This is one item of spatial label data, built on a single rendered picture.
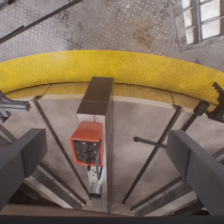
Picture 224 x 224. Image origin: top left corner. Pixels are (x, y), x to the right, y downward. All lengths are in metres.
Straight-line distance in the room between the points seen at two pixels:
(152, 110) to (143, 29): 0.57
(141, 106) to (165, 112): 0.18
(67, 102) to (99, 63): 0.41
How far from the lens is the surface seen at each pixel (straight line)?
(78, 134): 0.69
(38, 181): 2.10
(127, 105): 1.13
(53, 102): 1.27
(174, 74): 1.40
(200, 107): 1.18
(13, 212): 1.50
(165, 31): 1.27
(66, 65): 1.43
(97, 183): 1.20
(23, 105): 0.56
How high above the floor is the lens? 1.22
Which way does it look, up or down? 50 degrees down
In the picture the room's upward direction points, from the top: 170 degrees counter-clockwise
